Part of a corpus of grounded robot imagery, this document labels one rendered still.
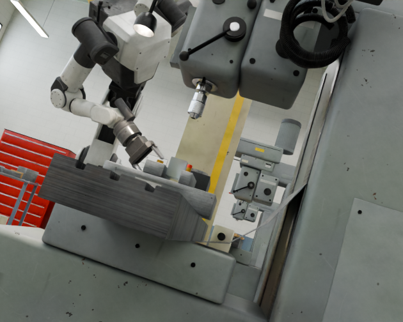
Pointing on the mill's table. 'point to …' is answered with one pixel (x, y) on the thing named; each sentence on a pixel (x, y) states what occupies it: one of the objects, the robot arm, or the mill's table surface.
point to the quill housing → (223, 84)
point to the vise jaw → (155, 168)
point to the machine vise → (192, 194)
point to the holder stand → (202, 183)
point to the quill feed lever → (232, 25)
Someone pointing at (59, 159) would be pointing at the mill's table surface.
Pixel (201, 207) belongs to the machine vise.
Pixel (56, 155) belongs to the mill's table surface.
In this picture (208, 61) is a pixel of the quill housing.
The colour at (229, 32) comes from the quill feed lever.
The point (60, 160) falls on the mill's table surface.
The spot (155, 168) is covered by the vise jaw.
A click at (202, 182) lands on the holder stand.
